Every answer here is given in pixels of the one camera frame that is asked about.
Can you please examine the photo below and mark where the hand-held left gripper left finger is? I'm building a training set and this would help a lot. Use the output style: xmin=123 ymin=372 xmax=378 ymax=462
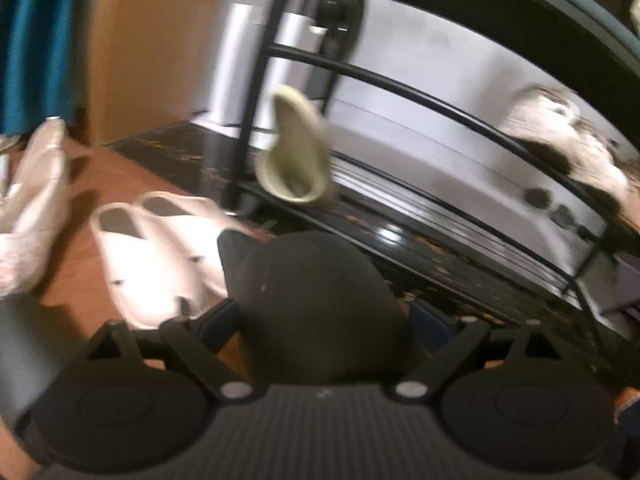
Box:
xmin=85 ymin=297 xmax=253 ymax=403

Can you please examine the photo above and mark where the white fluffy black-soled shoe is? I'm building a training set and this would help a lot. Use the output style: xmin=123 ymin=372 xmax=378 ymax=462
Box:
xmin=497 ymin=84 xmax=583 ymax=173
xmin=570 ymin=119 xmax=633 ymax=213

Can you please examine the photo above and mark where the white sneaker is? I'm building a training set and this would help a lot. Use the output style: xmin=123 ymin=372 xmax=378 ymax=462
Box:
xmin=0 ymin=117 xmax=70 ymax=297

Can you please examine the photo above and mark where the beige slipper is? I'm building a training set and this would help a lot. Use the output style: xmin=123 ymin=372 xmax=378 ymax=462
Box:
xmin=255 ymin=85 xmax=341 ymax=206

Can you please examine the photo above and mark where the grey plastic basin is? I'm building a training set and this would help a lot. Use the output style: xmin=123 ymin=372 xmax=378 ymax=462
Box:
xmin=614 ymin=255 xmax=640 ymax=313

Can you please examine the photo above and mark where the white box appliance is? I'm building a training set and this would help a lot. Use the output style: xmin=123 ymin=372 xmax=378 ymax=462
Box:
xmin=192 ymin=2 xmax=321 ymax=136

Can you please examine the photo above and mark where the teal curtain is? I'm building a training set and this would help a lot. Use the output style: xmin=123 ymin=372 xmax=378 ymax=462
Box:
xmin=0 ymin=0 xmax=96 ymax=136

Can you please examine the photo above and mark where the wooden door panel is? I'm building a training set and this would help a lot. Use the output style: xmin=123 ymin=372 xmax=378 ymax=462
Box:
xmin=82 ymin=0 xmax=236 ymax=147

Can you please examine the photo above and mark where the black slipper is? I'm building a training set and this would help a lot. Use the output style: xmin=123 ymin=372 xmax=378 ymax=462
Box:
xmin=217 ymin=229 xmax=426 ymax=386

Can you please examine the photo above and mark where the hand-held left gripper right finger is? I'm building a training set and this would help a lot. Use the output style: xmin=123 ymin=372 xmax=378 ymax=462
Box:
xmin=392 ymin=297 xmax=558 ymax=403

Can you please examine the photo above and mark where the black metal shoe rack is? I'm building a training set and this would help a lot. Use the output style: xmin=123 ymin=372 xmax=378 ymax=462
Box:
xmin=227 ymin=0 xmax=640 ymax=361

